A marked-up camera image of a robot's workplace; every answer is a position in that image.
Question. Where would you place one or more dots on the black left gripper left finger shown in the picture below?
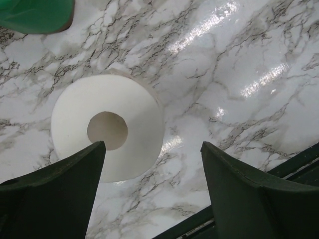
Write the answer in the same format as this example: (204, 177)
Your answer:
(54, 202)

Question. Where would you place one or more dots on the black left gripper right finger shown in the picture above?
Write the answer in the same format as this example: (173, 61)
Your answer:
(248, 203)

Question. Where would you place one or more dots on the white floral toilet paper roll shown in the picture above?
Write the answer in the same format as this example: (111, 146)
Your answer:
(122, 112)

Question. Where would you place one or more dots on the green wrapped toilet paper roll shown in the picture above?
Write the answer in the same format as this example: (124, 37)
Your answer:
(37, 16)

